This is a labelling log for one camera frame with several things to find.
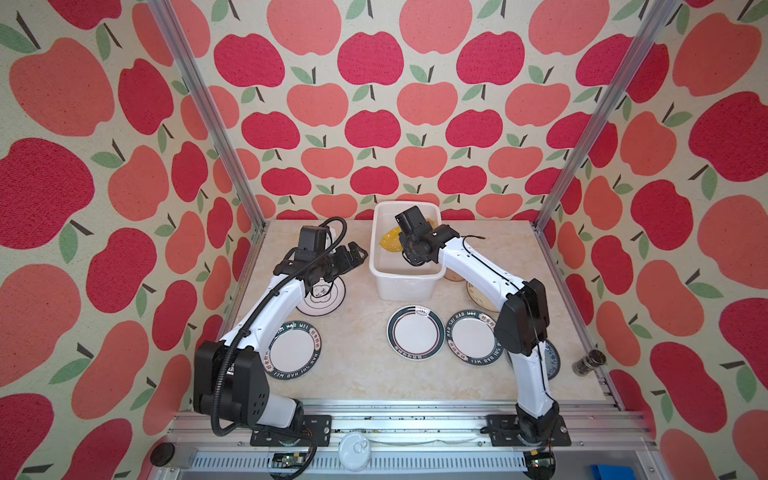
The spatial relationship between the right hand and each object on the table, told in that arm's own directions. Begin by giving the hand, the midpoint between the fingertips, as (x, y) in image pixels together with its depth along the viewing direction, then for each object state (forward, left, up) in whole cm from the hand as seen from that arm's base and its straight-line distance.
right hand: (407, 237), depth 91 cm
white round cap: (-55, +9, -14) cm, 58 cm away
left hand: (-12, +12, +1) cm, 17 cm away
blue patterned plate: (-26, -45, -20) cm, 56 cm away
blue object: (-52, -51, -18) cm, 75 cm away
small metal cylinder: (-29, -50, -11) cm, 59 cm away
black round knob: (-60, +49, -9) cm, 78 cm away
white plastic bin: (-7, +2, -15) cm, 17 cm away
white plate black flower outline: (-27, +19, +5) cm, 33 cm away
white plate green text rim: (-33, +31, -17) cm, 48 cm away
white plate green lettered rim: (-23, -21, -18) cm, 36 cm away
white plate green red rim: (-22, -5, -21) cm, 30 cm away
